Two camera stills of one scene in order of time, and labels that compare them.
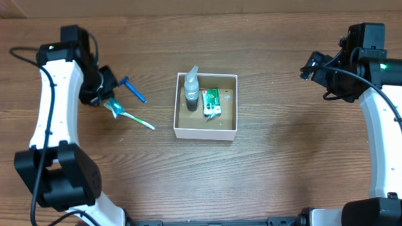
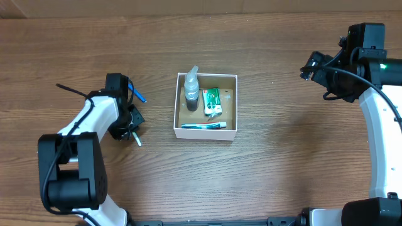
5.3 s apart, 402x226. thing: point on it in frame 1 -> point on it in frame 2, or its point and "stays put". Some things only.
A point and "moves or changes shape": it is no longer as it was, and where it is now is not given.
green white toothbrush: [108, 105] moves or changes shape
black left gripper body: [99, 85] -> [130, 120]
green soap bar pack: [211, 98] stays put
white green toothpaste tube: [116, 107] moves or changes shape
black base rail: [293, 221] stays put
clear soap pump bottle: [191, 89] stays put
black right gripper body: [337, 86] stays put
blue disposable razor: [124, 81] stays put
